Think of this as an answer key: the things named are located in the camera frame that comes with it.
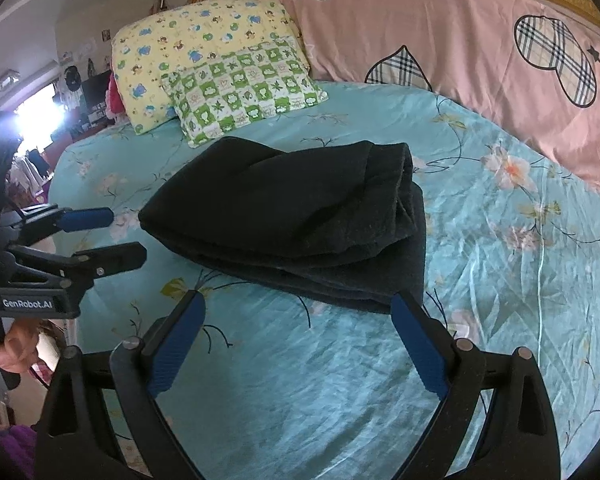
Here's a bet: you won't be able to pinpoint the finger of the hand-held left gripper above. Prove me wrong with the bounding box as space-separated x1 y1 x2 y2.
17 204 114 247
7 241 148 292

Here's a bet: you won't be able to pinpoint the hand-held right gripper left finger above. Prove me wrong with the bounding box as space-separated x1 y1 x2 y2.
32 290 207 480

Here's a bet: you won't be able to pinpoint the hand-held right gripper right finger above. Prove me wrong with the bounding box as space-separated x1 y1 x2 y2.
390 290 562 480

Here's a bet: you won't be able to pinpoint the black pants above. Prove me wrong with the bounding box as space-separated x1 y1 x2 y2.
138 137 428 315

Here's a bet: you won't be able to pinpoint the person's left hand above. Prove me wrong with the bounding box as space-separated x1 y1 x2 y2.
0 319 41 376

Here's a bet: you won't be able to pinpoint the teal floral bed sheet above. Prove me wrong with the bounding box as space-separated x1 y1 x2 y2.
47 80 600 480

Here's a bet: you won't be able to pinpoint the bright window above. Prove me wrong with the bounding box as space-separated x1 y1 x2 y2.
14 82 67 152

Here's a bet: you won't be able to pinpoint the red plush cloth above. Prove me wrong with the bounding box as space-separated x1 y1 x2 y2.
105 72 127 120

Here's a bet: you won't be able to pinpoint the black monitor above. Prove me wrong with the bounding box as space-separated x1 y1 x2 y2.
81 70 114 112

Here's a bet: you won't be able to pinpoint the purple cloth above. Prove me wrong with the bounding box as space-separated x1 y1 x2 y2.
0 424 37 480

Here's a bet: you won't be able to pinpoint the green checkered pillow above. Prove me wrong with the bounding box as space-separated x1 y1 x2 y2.
160 39 330 149

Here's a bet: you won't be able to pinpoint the yellow printed pillow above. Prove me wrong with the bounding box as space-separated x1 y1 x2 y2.
110 0 304 136

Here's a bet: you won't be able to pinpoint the pink quilt with plaid hearts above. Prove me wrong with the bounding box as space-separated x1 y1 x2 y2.
275 0 600 202

